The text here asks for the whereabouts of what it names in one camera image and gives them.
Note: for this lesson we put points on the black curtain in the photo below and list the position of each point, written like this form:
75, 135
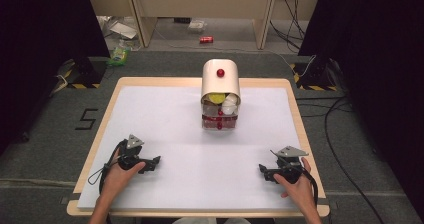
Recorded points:
376, 67
40, 50

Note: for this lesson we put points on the red can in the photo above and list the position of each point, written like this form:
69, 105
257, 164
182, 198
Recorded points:
206, 39

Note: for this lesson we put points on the yellow round item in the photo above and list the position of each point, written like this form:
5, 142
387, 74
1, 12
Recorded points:
216, 98

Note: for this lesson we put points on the white table mat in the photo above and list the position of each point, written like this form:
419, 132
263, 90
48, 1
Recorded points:
200, 170

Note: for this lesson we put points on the small clear plastic packet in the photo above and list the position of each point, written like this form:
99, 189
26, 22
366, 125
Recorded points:
196, 26

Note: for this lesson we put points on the clear plastic bags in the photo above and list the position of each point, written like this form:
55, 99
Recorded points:
120, 29

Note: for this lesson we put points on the green packet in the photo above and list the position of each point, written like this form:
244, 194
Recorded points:
118, 56

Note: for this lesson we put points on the wooden table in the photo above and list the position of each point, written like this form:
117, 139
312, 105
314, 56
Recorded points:
100, 117

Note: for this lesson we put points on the person's right hand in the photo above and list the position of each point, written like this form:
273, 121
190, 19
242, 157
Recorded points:
300, 192

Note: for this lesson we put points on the beige wooden desk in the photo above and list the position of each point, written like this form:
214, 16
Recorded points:
200, 0

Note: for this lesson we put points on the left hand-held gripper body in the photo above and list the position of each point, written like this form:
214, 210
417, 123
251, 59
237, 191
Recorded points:
128, 152

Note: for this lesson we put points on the black stand base striped tape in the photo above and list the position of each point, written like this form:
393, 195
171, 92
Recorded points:
85, 72
316, 74

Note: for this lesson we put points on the white storage box with red knob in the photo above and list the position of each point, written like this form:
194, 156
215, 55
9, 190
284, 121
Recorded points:
220, 84

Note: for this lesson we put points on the white round item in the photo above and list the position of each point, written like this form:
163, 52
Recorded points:
230, 104

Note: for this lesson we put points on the person's left hand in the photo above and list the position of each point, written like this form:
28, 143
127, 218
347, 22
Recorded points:
116, 179

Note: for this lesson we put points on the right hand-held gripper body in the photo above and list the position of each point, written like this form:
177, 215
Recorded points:
288, 165

